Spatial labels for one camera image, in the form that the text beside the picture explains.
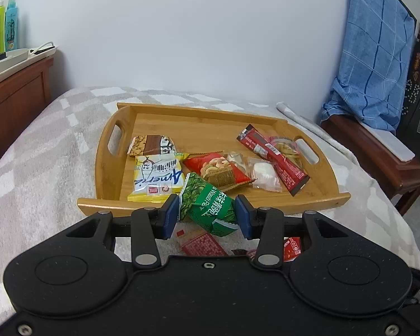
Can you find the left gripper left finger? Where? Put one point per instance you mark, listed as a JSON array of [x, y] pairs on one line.
[[149, 224]]

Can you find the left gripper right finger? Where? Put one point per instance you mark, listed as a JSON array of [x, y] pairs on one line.
[[266, 224]]

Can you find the yellow white snack bag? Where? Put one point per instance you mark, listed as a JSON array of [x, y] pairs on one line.
[[156, 177]]

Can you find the green pea snack bag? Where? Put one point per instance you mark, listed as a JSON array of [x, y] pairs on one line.
[[207, 206]]

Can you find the clear packet white marshmallow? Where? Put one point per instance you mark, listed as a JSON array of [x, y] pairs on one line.
[[263, 175]]

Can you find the red white cracker packet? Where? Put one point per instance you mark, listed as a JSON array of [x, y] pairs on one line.
[[199, 243]]

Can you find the long red snack stick packet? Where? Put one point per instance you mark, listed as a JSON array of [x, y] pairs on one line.
[[293, 177]]

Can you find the clear packet white candy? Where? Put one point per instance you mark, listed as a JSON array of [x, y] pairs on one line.
[[237, 159]]

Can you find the red shrimp snack packet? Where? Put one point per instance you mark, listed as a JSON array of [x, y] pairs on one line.
[[217, 170]]

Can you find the clear packet green snack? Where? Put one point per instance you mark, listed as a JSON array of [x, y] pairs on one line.
[[287, 148]]

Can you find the brown nut bar packet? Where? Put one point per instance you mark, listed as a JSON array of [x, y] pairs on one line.
[[151, 145]]

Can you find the bamboo serving tray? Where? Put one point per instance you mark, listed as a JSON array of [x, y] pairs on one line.
[[195, 130]]

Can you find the grey white checked blanket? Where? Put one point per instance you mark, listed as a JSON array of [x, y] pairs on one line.
[[52, 164]]

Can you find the dark wooden chair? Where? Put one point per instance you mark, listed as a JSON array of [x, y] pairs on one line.
[[394, 176]]

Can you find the blue plaid cloth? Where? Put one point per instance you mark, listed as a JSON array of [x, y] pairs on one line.
[[374, 62]]

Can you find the brown wooden cabinet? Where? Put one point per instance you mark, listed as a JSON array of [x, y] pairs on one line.
[[23, 96]]

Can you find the beige plastic tray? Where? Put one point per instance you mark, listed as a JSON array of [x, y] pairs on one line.
[[14, 61]]

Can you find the teal spray bottle right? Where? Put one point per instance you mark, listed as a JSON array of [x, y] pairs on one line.
[[11, 26]]

